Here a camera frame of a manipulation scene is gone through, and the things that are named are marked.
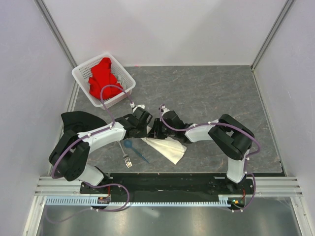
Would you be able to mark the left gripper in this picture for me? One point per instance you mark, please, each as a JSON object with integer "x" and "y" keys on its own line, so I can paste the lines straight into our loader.
{"x": 142, "y": 134}

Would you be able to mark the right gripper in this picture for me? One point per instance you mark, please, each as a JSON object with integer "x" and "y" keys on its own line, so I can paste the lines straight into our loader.
{"x": 154, "y": 132}

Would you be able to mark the blue plastic spoon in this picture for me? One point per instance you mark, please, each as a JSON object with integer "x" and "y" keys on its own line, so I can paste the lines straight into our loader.
{"x": 129, "y": 144}

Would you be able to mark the white cloth napkin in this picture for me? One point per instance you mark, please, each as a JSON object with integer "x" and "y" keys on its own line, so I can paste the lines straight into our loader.
{"x": 171, "y": 149}

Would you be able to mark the silver metal fork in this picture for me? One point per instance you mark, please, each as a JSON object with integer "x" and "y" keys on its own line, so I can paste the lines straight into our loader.
{"x": 126, "y": 158}

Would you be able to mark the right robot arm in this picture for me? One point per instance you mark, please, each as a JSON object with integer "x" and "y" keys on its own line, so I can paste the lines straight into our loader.
{"x": 234, "y": 139}

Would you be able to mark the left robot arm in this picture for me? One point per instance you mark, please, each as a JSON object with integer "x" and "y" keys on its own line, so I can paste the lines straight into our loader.
{"x": 83, "y": 133}

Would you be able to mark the grey cloth in basket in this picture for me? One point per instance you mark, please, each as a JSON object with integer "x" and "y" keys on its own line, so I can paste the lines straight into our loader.
{"x": 121, "y": 81}

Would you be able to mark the black cloth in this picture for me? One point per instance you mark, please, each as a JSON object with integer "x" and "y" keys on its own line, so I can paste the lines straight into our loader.
{"x": 79, "y": 121}

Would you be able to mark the red cloth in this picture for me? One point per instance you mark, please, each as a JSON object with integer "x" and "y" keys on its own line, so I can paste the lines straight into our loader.
{"x": 102, "y": 76}

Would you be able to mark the white plastic basket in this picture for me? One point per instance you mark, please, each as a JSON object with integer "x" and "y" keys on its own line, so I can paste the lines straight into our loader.
{"x": 82, "y": 73}

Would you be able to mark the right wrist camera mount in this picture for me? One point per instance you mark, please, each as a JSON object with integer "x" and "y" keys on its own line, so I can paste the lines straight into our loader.
{"x": 163, "y": 109}

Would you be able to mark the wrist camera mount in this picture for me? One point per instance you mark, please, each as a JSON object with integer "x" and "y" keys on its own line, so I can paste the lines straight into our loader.
{"x": 163, "y": 109}
{"x": 134, "y": 107}

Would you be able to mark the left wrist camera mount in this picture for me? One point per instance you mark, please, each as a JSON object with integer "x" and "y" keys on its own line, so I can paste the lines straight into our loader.
{"x": 134, "y": 107}

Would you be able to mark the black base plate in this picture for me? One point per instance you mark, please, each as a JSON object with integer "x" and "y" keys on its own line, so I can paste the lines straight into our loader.
{"x": 165, "y": 187}

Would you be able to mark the slotted cable duct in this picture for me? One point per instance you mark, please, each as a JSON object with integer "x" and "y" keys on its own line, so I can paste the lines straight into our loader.
{"x": 99, "y": 201}

